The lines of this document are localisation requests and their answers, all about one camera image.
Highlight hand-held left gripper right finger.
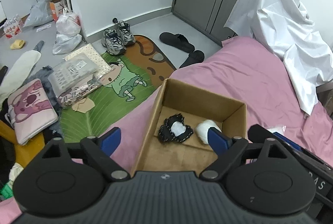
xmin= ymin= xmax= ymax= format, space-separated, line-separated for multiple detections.
xmin=199 ymin=126 xmax=286 ymax=180

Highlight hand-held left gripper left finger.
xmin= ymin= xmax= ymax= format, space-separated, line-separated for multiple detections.
xmin=39 ymin=127 xmax=130 ymax=181

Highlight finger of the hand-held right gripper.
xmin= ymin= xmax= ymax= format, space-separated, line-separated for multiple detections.
xmin=247 ymin=124 xmax=277 ymax=142

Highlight clear bag of white fluff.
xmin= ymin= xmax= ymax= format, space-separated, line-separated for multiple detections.
xmin=267 ymin=125 xmax=287 ymax=135

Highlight white soft roll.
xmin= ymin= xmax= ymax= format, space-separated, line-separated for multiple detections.
xmin=195 ymin=120 xmax=222 ymax=145

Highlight brown cardboard box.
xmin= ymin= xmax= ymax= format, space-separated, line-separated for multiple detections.
xmin=130 ymin=78 xmax=247 ymax=178

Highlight black and white socks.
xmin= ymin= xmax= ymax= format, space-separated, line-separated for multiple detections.
xmin=158 ymin=114 xmax=194 ymax=145

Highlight green cartoon floor rug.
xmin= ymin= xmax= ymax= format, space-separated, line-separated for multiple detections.
xmin=61 ymin=35 xmax=178 ymax=144

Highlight brown paper scrap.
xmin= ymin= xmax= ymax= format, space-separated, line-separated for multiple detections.
xmin=71 ymin=98 xmax=95 ymax=113

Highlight clear packet of patterned fabric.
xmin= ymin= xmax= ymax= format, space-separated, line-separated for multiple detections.
xmin=56 ymin=70 xmax=113 ymax=110

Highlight pink bedsheet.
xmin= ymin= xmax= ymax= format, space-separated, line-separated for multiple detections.
xmin=70 ymin=36 xmax=333 ymax=179

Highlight clear packet of grey clothing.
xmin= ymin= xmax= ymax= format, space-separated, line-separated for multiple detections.
xmin=48 ymin=53 xmax=99 ymax=96

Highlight pink cartoon laptop sleeve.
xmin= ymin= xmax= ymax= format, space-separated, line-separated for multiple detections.
xmin=7 ymin=79 xmax=59 ymax=146

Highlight black slipper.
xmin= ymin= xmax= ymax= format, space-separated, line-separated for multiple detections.
xmin=179 ymin=50 xmax=205 ymax=69
xmin=159 ymin=32 xmax=195 ymax=53

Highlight beige dotted packet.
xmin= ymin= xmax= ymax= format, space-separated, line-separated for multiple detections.
xmin=64 ymin=43 xmax=110 ymax=75

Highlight grey sneaker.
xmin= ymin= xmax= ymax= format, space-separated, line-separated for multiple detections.
xmin=101 ymin=29 xmax=127 ymax=55
xmin=116 ymin=20 xmax=136 ymax=46

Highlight clear plastic bag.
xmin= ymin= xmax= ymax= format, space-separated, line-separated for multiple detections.
xmin=52 ymin=34 xmax=83 ymax=55

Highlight cream cloth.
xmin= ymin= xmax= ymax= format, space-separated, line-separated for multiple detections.
xmin=0 ymin=49 xmax=42 ymax=105

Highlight grey sock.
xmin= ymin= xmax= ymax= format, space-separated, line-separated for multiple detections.
xmin=32 ymin=40 xmax=45 ymax=52

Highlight white plastic bag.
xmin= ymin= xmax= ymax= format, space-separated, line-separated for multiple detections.
xmin=56 ymin=8 xmax=82 ymax=37

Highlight white sheet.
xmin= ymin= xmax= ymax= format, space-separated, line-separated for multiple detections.
xmin=224 ymin=0 xmax=333 ymax=115

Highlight orange cardboard carton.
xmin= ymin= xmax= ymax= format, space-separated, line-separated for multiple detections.
xmin=49 ymin=0 xmax=66 ymax=22

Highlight grey plastic bag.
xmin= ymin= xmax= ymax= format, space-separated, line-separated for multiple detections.
xmin=23 ymin=0 xmax=54 ymax=28

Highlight pack of water bottles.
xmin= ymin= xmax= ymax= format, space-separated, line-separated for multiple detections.
xmin=3 ymin=14 xmax=23 ymax=40

